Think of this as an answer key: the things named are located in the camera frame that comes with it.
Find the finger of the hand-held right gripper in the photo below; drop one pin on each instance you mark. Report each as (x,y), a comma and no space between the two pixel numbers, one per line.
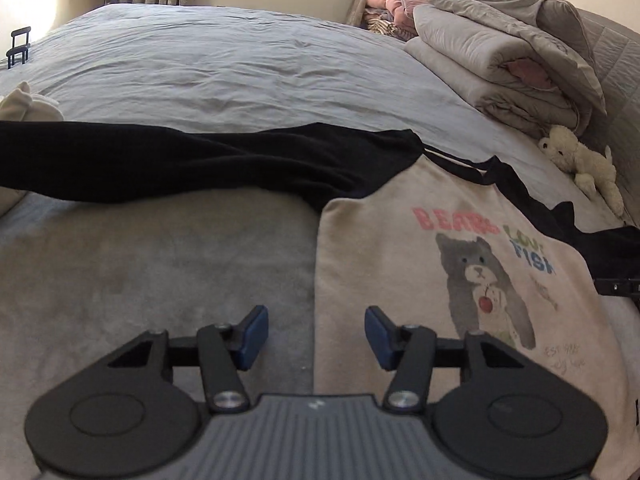
(617,286)

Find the small black chair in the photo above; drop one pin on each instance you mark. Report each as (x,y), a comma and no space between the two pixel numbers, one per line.
(20,46)

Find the folded beige quilt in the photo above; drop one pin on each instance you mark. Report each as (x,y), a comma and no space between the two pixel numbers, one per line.
(505,55)

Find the grey quilted headboard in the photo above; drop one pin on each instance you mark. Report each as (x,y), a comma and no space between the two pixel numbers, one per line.
(617,85)

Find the grey plush blanket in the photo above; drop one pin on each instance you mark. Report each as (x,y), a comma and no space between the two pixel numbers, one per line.
(150,270)

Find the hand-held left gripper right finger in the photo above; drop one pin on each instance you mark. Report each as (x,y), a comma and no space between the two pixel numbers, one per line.
(378,336)

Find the bed with grey sheet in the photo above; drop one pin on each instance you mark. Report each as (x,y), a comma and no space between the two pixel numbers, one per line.
(225,65)

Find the cream plush toy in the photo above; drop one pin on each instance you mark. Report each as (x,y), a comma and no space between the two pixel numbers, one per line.
(587,162)

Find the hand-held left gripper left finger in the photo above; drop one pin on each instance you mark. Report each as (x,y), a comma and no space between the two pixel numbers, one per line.
(252,336)

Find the white cloth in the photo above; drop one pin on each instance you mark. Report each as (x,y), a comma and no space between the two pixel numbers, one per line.
(27,105)

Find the beige black-sleeved bear print shirt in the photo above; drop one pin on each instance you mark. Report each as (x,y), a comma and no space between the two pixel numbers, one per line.
(380,260)

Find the pink clothes pile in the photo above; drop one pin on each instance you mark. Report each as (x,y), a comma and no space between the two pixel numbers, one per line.
(392,7)

